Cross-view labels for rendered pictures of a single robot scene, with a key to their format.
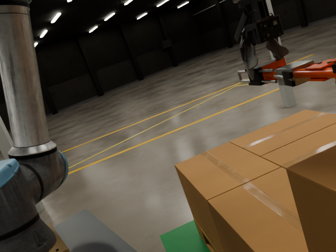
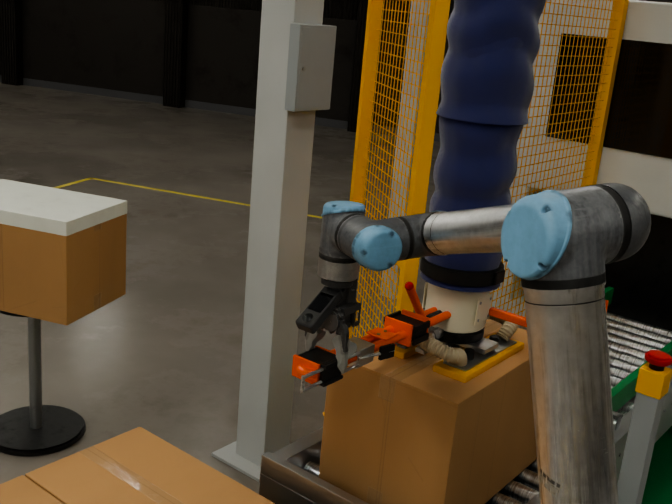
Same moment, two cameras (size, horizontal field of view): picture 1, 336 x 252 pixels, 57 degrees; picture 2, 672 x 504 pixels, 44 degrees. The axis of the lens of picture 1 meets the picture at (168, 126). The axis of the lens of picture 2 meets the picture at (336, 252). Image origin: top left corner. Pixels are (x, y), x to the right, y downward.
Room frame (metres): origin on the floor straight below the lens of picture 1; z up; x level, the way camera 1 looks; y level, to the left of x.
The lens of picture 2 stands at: (2.04, 0.94, 1.86)
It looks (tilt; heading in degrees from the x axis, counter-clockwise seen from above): 17 degrees down; 227
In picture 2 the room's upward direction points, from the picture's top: 5 degrees clockwise
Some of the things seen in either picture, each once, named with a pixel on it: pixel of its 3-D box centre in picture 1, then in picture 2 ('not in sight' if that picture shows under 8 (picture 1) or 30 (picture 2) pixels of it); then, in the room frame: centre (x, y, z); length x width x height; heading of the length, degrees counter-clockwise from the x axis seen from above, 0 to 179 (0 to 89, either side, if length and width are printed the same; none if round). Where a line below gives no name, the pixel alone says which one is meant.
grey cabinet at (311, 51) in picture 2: not in sight; (311, 67); (0.06, -1.39, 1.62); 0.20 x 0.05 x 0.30; 10
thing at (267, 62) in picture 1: (267, 71); (316, 365); (0.88, -0.32, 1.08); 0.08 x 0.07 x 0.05; 10
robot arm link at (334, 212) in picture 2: not in sight; (342, 230); (0.85, -0.32, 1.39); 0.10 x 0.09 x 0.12; 76
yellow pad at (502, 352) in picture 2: not in sight; (481, 351); (0.27, -0.33, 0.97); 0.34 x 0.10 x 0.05; 10
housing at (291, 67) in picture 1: (295, 73); (355, 352); (0.75, -0.34, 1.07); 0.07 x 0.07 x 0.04; 10
